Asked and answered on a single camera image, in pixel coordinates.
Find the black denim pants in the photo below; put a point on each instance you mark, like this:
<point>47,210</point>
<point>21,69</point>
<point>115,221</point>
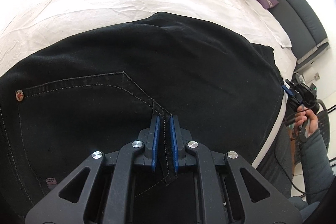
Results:
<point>97,90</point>

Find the dark grey padded headboard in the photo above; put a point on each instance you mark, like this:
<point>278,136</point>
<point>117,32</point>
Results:
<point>308,37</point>

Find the white bed sheet mattress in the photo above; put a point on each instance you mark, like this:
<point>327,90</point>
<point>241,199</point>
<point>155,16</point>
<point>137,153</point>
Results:
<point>31,25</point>

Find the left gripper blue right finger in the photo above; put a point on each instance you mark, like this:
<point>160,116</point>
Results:
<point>177,143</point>

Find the person's right hand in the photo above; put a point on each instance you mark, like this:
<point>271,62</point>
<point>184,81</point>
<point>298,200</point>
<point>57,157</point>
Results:
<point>305,118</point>

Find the person's grey trousers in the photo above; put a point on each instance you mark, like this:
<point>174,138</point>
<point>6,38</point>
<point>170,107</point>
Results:
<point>276,167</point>

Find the purple cushion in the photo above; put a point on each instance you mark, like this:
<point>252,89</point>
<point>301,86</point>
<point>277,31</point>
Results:
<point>268,4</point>

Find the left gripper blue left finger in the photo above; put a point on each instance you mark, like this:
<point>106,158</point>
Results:
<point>152,142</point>

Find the grey sleeved right forearm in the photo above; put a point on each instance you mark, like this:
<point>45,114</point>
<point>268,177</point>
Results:
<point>317,172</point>

